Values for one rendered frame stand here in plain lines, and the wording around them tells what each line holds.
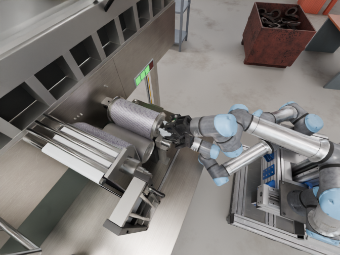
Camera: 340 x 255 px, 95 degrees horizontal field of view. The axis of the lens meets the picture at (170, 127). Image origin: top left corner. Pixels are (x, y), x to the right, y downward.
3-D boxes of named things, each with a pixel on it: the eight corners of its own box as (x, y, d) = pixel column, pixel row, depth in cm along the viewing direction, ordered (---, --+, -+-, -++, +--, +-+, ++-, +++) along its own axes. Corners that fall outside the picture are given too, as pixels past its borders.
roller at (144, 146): (144, 166, 81) (140, 158, 71) (104, 146, 87) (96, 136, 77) (155, 147, 87) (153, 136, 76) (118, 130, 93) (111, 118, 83)
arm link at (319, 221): (334, 218, 82) (375, 168, 47) (337, 250, 74) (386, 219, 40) (304, 209, 89) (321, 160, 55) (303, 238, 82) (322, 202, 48)
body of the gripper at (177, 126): (169, 114, 69) (191, 111, 60) (180, 127, 73) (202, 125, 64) (162, 127, 65) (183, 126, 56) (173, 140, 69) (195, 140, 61)
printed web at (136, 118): (135, 199, 92) (103, 175, 49) (103, 181, 97) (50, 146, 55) (165, 145, 110) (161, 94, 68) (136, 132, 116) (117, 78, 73)
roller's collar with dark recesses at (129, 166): (134, 179, 59) (130, 175, 53) (121, 173, 60) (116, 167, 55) (143, 165, 62) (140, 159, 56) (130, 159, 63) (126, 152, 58)
